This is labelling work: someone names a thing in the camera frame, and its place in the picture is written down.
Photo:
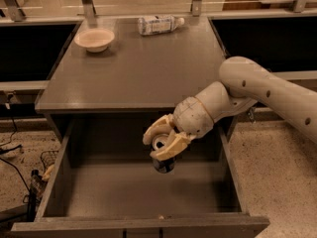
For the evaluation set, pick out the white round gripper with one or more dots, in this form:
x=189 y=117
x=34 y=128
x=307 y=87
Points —
x=188 y=113

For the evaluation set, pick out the dark blue pepsi can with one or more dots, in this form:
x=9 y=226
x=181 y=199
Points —
x=166 y=166

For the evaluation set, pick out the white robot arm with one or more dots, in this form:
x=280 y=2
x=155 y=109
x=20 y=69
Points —
x=242 y=83

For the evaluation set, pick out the grey cabinet counter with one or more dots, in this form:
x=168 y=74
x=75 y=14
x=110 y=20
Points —
x=136 y=72

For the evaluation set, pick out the grey open top drawer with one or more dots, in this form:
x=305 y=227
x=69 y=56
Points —
x=104 y=185

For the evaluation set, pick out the clear plastic water bottle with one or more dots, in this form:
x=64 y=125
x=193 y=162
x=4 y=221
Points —
x=153 y=25

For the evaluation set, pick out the white ceramic bowl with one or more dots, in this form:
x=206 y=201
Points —
x=94 y=40

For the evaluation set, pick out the black wire basket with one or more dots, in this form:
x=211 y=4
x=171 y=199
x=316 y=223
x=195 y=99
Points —
x=48 y=158

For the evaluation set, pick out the metal railing post centre-left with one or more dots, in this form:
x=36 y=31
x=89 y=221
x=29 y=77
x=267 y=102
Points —
x=88 y=8

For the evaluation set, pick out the metal railing post left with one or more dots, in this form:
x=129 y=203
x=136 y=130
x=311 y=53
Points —
x=15 y=12

